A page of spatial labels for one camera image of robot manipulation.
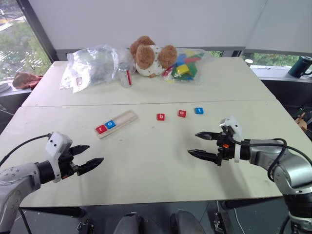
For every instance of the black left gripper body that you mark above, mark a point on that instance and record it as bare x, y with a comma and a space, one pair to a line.
67, 165

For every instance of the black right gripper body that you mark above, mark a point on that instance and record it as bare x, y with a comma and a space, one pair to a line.
225, 151

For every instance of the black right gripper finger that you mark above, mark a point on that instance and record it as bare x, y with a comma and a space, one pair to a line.
209, 136
204, 155

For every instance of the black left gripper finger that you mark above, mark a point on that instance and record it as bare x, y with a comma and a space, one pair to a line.
91, 164
80, 148

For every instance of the blue letter tile t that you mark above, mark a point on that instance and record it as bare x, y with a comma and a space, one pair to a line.
199, 111

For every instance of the red letter tile r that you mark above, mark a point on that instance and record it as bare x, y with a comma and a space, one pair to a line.
101, 129

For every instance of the red letter tile o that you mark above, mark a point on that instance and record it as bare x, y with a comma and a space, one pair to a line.
182, 113

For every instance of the blue letter tile o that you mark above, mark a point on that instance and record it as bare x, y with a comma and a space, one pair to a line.
110, 125

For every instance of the red letter tile b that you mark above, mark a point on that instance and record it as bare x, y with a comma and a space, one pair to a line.
160, 117

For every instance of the wooden letter tray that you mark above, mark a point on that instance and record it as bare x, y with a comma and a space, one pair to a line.
125, 118

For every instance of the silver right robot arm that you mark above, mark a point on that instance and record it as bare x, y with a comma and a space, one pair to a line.
292, 165

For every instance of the clear bag of coloured blocks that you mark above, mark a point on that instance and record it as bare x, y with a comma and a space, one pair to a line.
192, 73

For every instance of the small red-framed card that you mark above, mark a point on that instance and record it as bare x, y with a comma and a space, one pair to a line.
79, 81

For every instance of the dark rounded shape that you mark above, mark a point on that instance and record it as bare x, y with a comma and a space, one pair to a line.
129, 224
187, 223

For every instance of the green wooden block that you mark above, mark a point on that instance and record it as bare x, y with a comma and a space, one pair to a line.
192, 68

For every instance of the yellow wooden block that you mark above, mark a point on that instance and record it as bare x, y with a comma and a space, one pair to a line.
182, 69

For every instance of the wooden figure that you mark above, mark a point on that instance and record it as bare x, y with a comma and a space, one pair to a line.
303, 122

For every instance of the small white cup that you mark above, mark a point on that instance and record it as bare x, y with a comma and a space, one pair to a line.
248, 62

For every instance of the clear jar with red label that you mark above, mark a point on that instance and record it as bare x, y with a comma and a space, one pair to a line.
124, 75

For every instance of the crumpled clear plastic bag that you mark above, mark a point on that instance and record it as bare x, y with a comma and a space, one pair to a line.
95, 63

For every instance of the reddish brown cloth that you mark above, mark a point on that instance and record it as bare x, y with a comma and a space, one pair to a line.
24, 79

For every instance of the white plates stack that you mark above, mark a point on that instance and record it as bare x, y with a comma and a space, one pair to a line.
4, 87

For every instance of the brown teddy bear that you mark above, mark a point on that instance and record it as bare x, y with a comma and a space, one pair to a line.
146, 56

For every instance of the dark green mug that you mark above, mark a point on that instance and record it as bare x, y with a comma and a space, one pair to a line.
298, 66

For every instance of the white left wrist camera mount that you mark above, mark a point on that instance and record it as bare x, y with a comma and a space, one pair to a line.
57, 143

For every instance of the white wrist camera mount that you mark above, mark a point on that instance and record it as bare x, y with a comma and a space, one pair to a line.
57, 143
232, 124

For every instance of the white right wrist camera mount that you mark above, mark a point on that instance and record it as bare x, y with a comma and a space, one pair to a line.
232, 124

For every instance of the black table frame bar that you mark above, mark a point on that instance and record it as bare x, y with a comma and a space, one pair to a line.
253, 203
53, 212

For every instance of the black metal table bracket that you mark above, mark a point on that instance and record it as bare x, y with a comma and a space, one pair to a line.
85, 226
220, 223

